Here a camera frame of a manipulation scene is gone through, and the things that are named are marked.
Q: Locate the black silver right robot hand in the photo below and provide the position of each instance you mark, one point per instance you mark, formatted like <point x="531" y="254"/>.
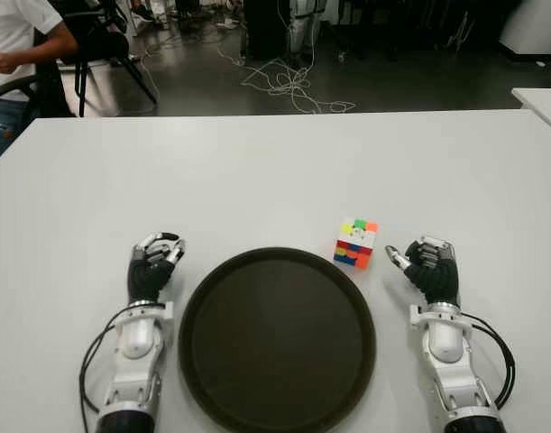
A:
<point x="437" y="282"/>

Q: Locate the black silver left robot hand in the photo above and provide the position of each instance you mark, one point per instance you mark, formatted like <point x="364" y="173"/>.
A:
<point x="149" y="279"/>

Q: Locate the multicolour Rubik's cube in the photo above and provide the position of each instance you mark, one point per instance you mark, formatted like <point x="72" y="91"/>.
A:
<point x="354" y="245"/>

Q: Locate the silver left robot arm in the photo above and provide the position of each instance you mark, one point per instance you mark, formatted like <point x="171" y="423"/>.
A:
<point x="137" y="343"/>

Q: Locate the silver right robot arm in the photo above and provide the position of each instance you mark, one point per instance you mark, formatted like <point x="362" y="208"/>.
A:
<point x="446" y="347"/>

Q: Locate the dark brown round plate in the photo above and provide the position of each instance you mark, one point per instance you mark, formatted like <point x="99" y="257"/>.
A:
<point x="275" y="343"/>

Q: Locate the white side table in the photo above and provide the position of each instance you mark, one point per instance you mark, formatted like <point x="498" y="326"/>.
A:
<point x="543" y="104"/>

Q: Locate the black office chair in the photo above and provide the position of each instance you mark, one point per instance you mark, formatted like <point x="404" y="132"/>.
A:
<point x="49" y="90"/>

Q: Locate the black stool with splayed legs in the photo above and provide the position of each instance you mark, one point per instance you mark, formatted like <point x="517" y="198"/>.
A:
<point x="103" y="43"/>

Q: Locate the white power strip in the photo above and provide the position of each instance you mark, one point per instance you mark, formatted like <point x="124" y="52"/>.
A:
<point x="225" y="22"/>

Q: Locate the white cabinet with black base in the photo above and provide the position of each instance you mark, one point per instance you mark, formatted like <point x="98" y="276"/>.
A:
<point x="536" y="27"/>

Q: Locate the tall black cabinet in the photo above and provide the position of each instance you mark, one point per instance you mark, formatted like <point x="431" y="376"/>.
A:
<point x="263" y="31"/>

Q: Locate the person in white shirt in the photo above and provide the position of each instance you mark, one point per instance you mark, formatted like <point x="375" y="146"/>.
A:
<point x="13" y="27"/>

